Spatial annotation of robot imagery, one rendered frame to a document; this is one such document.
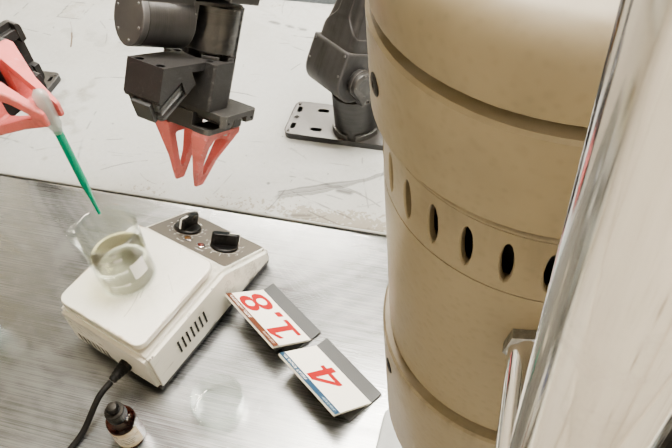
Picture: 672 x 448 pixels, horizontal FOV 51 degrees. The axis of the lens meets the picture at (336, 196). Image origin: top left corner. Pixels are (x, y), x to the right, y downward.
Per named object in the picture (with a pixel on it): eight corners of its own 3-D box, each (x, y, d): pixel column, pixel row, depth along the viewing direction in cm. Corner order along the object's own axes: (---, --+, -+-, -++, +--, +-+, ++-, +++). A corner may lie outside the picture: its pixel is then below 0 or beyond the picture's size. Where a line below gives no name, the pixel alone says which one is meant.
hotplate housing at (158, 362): (191, 223, 91) (176, 180, 85) (273, 262, 86) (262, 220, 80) (64, 356, 79) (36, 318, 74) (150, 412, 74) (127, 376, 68)
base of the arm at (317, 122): (423, 112, 90) (432, 77, 94) (275, 94, 95) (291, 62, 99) (422, 156, 96) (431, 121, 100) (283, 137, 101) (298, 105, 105)
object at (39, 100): (53, 127, 60) (32, 86, 57) (63, 132, 60) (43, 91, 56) (47, 132, 60) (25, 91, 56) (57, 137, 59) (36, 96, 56)
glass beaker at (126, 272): (161, 249, 78) (139, 198, 72) (159, 297, 74) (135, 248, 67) (97, 259, 78) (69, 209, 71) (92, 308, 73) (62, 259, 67)
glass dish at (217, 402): (237, 436, 72) (233, 427, 70) (186, 427, 73) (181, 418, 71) (252, 386, 75) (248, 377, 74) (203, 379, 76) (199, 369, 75)
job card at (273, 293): (273, 284, 84) (268, 263, 81) (321, 333, 79) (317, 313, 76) (231, 314, 81) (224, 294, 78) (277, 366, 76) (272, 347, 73)
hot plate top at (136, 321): (139, 226, 81) (137, 221, 80) (219, 269, 76) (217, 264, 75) (60, 303, 75) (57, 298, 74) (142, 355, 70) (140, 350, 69)
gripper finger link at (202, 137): (197, 199, 77) (210, 118, 73) (144, 177, 79) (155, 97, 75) (231, 184, 83) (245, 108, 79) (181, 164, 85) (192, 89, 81)
